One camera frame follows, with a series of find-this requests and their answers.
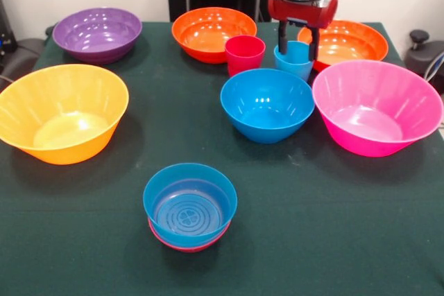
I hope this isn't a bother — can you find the small translucent blue bowl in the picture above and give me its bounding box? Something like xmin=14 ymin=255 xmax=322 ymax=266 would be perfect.
xmin=142 ymin=162 xmax=239 ymax=248

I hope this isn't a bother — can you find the large pink plastic bowl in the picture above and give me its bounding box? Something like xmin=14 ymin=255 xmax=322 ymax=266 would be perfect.
xmin=311 ymin=60 xmax=444 ymax=157

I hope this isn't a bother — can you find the red plastic cup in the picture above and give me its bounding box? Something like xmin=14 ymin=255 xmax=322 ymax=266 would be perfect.
xmin=224 ymin=35 xmax=266 ymax=78

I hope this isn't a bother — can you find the blue plastic cup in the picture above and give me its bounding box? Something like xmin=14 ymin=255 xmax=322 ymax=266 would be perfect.
xmin=273 ymin=40 xmax=315 ymax=82

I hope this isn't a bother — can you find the opaque blue plastic bowl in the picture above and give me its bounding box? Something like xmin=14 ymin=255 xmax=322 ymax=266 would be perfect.
xmin=220 ymin=68 xmax=316 ymax=144

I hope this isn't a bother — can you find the large yellow-orange plastic bowl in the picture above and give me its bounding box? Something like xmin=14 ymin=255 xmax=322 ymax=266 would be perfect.
xmin=0 ymin=63 xmax=130 ymax=166

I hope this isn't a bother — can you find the black equipment box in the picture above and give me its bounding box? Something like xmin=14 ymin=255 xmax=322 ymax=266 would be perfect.
xmin=0 ymin=0 xmax=18 ymax=71

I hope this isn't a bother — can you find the black round equipment with knob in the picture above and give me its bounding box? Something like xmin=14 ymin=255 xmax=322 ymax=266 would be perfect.
xmin=404 ymin=29 xmax=444 ymax=96

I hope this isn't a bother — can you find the dark green tablecloth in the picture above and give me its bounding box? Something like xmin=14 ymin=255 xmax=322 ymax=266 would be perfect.
xmin=0 ymin=20 xmax=444 ymax=296

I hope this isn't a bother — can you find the small red plastic bowl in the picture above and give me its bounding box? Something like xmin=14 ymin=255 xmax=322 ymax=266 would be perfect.
xmin=148 ymin=218 xmax=232 ymax=254

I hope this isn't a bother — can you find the purple plastic bowl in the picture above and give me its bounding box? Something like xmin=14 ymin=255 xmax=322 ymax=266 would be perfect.
xmin=51 ymin=7 xmax=143 ymax=65

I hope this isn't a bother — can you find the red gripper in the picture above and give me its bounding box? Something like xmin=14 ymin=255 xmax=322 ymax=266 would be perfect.
xmin=267 ymin=0 xmax=339 ymax=61

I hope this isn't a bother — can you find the orange plastic bowl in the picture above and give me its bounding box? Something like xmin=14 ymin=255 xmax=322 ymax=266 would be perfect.
xmin=297 ymin=19 xmax=389 ymax=72
xmin=171 ymin=6 xmax=258 ymax=64

